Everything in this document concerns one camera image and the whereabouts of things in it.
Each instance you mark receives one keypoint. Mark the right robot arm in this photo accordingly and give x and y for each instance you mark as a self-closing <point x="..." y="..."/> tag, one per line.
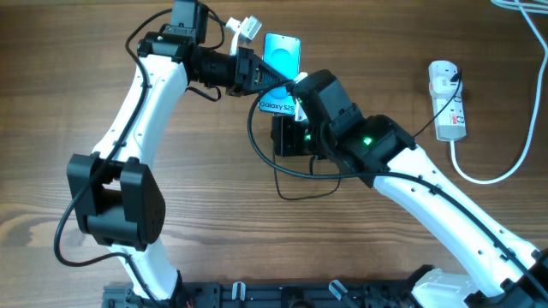
<point x="502" y="269"/>

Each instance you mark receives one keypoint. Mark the white power strip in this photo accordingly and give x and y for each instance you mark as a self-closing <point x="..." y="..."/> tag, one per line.
<point x="445" y="87"/>

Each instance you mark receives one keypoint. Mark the teal Galaxy smartphone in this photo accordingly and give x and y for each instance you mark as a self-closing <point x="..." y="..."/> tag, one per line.
<point x="283" y="53"/>

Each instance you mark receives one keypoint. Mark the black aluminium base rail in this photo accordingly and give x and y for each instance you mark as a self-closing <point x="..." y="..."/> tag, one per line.
<point x="382" y="294"/>

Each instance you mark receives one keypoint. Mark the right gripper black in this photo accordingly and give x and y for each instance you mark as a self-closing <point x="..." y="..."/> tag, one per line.
<point x="284" y="133"/>

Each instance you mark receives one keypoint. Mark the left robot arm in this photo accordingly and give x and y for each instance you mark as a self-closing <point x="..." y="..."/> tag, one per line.
<point x="115" y="197"/>

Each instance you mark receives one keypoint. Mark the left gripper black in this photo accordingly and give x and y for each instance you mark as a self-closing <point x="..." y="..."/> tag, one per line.
<point x="242" y="83"/>

